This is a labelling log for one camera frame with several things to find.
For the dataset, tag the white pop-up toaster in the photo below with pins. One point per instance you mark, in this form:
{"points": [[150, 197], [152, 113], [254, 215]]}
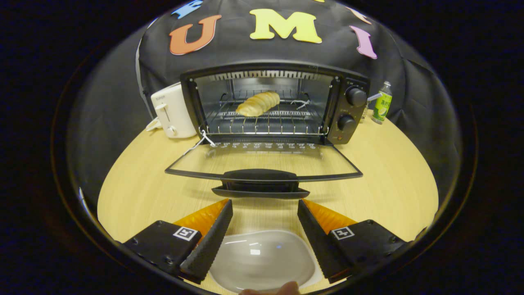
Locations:
{"points": [[174, 110]]}

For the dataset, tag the white plate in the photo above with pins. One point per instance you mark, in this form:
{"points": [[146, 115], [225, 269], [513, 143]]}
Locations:
{"points": [[262, 258]]}

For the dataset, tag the black toaster oven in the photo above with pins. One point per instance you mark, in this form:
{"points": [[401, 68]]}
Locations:
{"points": [[262, 178]]}

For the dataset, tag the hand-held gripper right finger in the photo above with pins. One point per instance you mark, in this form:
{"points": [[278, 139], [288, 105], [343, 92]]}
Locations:
{"points": [[319, 246]]}

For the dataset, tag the green label drink bottle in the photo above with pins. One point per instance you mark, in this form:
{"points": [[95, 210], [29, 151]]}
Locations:
{"points": [[382, 104]]}

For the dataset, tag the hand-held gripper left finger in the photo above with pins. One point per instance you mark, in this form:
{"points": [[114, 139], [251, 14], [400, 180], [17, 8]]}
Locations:
{"points": [[206, 248]]}

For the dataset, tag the ridged yellow bread roll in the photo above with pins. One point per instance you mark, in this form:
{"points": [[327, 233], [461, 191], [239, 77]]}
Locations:
{"points": [[258, 103]]}

